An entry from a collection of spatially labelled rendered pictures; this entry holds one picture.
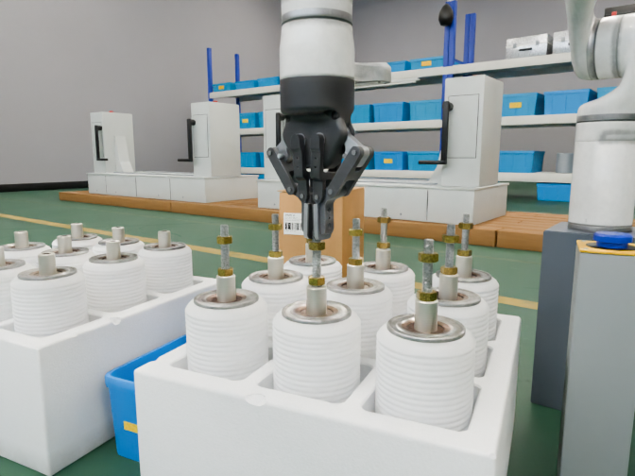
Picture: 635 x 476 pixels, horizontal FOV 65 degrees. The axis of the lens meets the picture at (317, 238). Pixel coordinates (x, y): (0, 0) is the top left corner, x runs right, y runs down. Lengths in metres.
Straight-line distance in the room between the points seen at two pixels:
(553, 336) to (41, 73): 6.71
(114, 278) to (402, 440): 0.53
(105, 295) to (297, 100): 0.49
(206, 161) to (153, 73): 4.32
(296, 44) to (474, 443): 0.39
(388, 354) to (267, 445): 0.16
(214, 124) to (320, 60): 3.27
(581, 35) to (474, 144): 1.73
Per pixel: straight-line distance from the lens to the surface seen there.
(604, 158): 0.88
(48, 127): 7.07
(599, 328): 0.66
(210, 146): 3.71
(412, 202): 2.65
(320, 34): 0.49
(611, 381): 0.68
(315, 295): 0.52
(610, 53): 0.90
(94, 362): 0.79
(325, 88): 0.48
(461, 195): 2.54
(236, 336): 0.56
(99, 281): 0.85
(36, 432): 0.79
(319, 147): 0.49
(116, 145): 4.87
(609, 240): 0.65
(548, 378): 0.94
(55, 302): 0.77
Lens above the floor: 0.42
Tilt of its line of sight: 9 degrees down
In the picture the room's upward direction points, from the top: straight up
